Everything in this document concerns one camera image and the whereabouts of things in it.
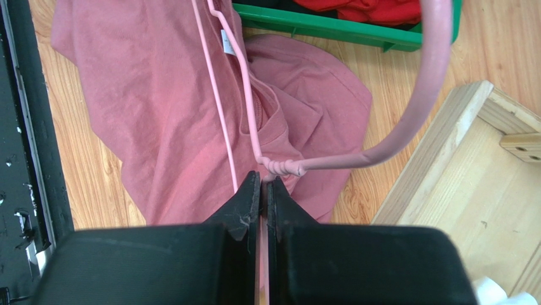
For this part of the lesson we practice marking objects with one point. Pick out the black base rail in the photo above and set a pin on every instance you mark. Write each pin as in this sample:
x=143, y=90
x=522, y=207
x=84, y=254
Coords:
x=35, y=210

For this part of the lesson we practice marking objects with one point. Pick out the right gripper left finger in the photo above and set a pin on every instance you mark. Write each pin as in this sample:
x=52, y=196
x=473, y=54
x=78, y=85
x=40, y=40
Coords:
x=214, y=262

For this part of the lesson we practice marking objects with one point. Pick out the white crumpled cloth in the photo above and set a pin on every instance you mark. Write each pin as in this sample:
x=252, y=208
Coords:
x=489, y=292

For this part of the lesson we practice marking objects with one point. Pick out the pink wire hanger taken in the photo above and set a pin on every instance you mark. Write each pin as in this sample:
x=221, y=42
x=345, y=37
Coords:
x=437, y=31

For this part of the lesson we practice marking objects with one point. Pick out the pink t shirt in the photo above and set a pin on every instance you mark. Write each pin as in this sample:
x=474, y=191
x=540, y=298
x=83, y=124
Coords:
x=167, y=100

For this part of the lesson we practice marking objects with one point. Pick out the red t shirt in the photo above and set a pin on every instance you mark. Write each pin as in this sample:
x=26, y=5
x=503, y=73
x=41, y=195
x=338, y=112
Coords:
x=378, y=12

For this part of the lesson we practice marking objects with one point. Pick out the green plastic bin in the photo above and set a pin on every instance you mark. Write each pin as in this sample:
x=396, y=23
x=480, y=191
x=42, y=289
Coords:
x=385, y=38

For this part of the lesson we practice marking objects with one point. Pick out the wooden clothes rack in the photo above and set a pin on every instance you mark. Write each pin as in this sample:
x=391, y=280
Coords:
x=475, y=175

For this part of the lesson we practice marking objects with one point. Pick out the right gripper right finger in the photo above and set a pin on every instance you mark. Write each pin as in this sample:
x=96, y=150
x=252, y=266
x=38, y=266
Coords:
x=314, y=263

